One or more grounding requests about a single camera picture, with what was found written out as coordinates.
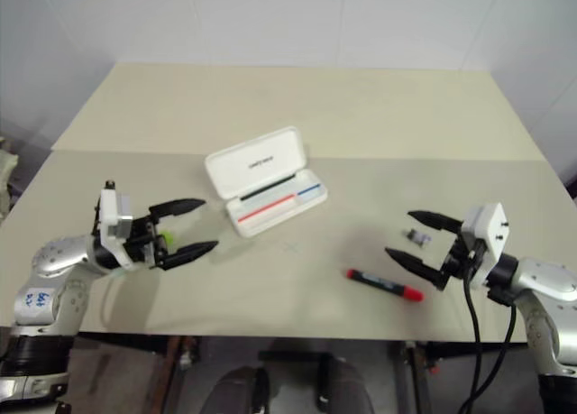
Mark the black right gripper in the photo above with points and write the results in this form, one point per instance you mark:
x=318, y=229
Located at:
x=464, y=258

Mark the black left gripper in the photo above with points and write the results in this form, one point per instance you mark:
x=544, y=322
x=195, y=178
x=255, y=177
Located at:
x=144, y=240

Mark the small grey clip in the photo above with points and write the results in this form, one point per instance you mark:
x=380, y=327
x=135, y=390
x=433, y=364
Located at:
x=417, y=237

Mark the small green eraser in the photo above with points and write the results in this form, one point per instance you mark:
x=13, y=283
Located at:
x=167, y=238

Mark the red marker with dark label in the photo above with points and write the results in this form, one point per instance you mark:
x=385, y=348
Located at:
x=383, y=284

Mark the white rectangular case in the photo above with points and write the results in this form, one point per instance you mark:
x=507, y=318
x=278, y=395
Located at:
x=257, y=161

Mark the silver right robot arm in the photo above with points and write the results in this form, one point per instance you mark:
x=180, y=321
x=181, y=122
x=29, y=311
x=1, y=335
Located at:
x=545, y=278

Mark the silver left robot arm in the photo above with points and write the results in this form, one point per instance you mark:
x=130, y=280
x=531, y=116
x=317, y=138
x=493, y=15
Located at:
x=58, y=256

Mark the rusty metal table leg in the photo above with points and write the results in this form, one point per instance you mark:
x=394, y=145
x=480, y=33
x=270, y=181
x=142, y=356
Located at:
x=417, y=378
x=173, y=373

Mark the dark rounded shape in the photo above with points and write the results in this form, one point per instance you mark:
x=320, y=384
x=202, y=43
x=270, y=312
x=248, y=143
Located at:
x=236, y=391
x=347, y=387

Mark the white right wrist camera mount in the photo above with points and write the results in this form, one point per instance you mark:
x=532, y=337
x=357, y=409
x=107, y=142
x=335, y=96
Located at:
x=493, y=227

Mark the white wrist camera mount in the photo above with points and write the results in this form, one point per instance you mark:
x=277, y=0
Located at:
x=493, y=227
x=108, y=206

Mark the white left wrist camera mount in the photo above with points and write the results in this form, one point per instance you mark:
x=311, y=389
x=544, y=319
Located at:
x=108, y=206

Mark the dark object at wall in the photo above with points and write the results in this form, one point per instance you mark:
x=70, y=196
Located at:
x=569, y=177

